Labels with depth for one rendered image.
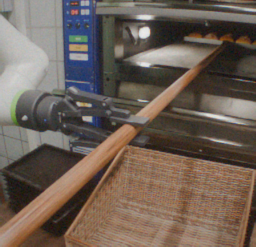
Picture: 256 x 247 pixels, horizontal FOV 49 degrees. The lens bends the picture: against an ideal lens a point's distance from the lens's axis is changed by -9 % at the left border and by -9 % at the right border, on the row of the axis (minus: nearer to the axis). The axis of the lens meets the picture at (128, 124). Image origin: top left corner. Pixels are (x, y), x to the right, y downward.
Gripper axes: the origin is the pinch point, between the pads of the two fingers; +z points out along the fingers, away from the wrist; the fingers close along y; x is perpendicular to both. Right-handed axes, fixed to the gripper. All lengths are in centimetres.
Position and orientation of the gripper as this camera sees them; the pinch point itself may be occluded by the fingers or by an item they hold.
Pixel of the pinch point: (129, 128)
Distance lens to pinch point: 58.3
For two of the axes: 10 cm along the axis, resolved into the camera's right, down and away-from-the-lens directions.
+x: -4.3, 3.6, -8.3
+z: 9.0, 1.7, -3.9
